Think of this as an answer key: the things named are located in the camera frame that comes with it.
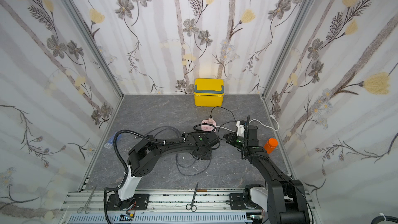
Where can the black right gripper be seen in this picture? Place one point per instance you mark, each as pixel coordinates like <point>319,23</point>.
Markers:
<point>233,140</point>

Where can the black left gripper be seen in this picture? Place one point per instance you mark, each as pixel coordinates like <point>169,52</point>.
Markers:
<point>206,158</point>

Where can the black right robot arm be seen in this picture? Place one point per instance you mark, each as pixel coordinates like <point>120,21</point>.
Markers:
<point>284,199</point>

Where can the pink power strip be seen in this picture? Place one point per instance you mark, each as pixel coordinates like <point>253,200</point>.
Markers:
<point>205,126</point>

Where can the orange cylindrical bottle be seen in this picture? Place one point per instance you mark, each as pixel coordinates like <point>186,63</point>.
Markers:
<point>271,145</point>

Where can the blue transparent plastic case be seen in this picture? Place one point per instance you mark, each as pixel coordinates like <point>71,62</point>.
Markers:
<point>109,143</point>

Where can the silver surgical scissors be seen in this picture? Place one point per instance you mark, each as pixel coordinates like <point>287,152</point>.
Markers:
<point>86,208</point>

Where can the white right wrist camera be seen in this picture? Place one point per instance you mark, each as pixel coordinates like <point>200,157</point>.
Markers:
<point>241,128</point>

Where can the yellow storage box grey handle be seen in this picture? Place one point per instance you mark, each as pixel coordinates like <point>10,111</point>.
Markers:
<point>208,92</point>

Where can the black handled scissors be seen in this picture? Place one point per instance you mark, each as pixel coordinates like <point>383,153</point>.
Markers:
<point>191,206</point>

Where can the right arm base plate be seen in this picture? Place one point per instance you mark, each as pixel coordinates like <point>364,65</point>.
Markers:
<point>240,202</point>

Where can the white slotted cable duct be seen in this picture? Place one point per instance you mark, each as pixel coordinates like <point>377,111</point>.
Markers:
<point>161,218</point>

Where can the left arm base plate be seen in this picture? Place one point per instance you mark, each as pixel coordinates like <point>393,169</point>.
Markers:
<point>139,203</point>

